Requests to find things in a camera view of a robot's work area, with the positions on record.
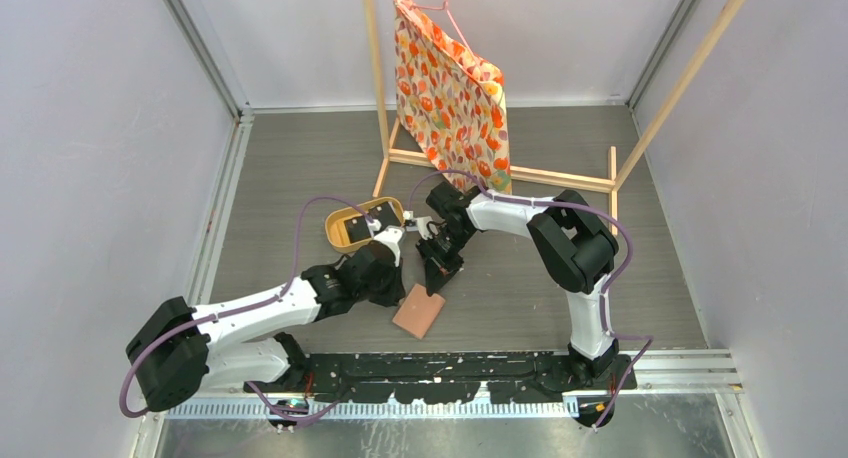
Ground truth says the orange floral fabric bag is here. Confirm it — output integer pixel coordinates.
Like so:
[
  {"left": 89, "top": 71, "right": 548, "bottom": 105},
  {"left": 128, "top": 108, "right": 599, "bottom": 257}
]
[{"left": 392, "top": 0, "right": 512, "bottom": 192}]

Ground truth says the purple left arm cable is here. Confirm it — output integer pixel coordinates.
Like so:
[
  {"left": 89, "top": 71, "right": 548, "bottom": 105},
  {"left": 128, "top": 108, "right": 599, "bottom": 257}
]
[{"left": 117, "top": 196, "right": 382, "bottom": 431}]

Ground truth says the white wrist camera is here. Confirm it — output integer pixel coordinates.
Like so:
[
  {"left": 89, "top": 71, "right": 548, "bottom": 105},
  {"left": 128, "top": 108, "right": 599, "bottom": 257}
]
[
  {"left": 403, "top": 210, "right": 438, "bottom": 240},
  {"left": 367, "top": 219, "right": 405, "bottom": 267}
]

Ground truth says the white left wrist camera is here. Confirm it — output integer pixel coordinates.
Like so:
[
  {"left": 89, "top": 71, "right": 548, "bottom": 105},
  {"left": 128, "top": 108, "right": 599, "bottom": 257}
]
[{"left": 367, "top": 219, "right": 405, "bottom": 267}]

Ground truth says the wooden hanging rack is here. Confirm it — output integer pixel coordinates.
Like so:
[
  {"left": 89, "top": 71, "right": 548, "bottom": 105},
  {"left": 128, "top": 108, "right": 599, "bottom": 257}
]
[{"left": 363, "top": 0, "right": 746, "bottom": 217}]

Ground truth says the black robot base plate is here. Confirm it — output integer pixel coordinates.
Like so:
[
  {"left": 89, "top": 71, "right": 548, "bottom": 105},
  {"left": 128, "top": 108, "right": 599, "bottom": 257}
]
[{"left": 256, "top": 351, "right": 631, "bottom": 405}]

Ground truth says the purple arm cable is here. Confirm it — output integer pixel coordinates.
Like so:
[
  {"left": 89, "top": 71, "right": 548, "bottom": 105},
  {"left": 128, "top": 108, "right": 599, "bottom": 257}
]
[
  {"left": 406, "top": 169, "right": 656, "bottom": 431},
  {"left": 117, "top": 196, "right": 382, "bottom": 431}
]

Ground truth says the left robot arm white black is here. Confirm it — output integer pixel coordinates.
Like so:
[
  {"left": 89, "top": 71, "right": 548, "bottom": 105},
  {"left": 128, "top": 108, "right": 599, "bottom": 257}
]
[{"left": 126, "top": 240, "right": 405, "bottom": 413}]

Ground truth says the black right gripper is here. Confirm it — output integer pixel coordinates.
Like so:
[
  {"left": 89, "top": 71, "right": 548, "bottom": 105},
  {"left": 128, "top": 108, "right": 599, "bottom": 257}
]
[{"left": 418, "top": 224, "right": 475, "bottom": 295}]

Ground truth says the pink wire hanger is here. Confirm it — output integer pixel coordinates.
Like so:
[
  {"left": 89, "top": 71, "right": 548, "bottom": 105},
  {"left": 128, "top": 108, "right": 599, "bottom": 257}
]
[{"left": 411, "top": 0, "right": 476, "bottom": 57}]

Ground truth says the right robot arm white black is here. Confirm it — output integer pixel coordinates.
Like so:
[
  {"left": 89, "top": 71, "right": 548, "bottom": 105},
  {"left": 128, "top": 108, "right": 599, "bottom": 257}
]
[{"left": 416, "top": 183, "right": 619, "bottom": 389}]

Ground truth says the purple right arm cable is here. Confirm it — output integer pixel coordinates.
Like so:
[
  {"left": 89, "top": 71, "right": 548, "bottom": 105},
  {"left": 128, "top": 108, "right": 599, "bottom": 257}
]
[{"left": 406, "top": 169, "right": 656, "bottom": 431}]

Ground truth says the pink blue card holder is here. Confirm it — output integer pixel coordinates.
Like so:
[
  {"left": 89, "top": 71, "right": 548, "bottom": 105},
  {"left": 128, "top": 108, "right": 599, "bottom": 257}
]
[{"left": 392, "top": 284, "right": 446, "bottom": 340}]

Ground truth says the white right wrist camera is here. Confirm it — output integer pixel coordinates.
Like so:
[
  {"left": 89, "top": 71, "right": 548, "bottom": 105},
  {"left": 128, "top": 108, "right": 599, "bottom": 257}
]
[{"left": 403, "top": 210, "right": 438, "bottom": 240}]

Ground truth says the yellow oval card tray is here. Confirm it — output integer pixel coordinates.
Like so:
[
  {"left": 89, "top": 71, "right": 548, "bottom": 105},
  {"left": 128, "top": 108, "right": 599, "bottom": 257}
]
[{"left": 324, "top": 197, "right": 403, "bottom": 253}]

